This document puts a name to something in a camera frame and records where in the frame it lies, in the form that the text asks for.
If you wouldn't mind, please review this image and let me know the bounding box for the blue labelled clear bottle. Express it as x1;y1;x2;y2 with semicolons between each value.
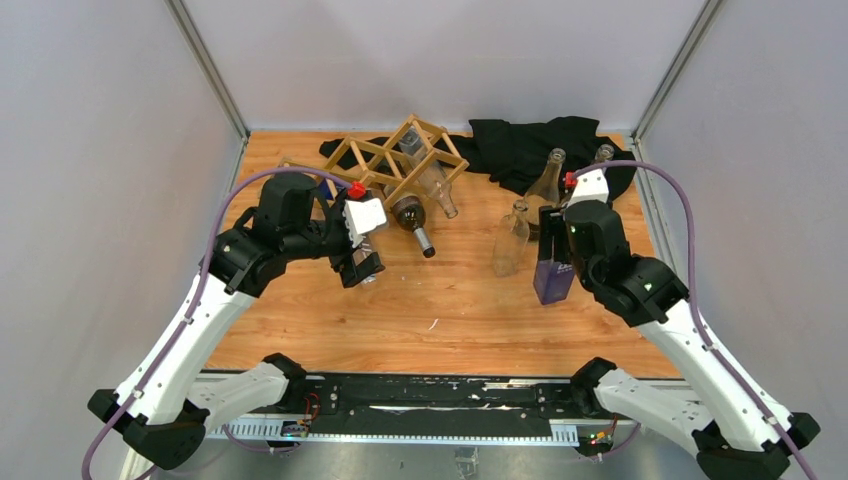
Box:
318;179;387;288

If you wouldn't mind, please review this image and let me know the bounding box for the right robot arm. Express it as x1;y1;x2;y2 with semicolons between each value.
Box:
539;200;821;479

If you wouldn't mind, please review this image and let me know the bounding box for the clear bottle with silver label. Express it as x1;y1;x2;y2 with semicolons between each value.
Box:
559;143;616;207

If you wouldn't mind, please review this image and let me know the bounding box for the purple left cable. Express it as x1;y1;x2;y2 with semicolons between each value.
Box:
80;165;369;480

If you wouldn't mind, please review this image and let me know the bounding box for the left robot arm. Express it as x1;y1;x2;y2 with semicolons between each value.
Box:
88;166;388;470

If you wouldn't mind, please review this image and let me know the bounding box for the dark brown wine bottle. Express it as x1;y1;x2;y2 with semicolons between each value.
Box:
391;195;436;258

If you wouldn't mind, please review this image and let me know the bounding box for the wooden lattice wine rack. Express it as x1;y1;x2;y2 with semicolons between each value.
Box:
314;114;469;207

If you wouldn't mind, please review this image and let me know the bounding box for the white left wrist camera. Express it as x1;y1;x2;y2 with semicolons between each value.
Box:
343;198;389;248

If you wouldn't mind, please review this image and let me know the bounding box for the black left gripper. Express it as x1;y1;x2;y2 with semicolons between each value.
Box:
284;185;386;285

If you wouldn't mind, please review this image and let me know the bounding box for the black cloth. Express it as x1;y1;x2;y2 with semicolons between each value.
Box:
319;115;639;200

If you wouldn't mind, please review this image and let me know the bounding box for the small clear glass bottle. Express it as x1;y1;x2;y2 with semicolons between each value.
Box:
398;127;459;219

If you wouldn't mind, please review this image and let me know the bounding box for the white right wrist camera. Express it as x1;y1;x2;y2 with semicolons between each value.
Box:
564;169;609;207

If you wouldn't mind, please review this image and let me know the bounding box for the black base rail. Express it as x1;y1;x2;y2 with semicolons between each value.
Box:
228;372;637;446

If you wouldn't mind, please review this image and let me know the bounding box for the clear bottle with black label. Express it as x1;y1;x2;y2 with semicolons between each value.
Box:
524;148;566;242

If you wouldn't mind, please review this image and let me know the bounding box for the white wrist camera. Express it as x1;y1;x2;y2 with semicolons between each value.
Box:
343;198;389;248
564;169;609;207

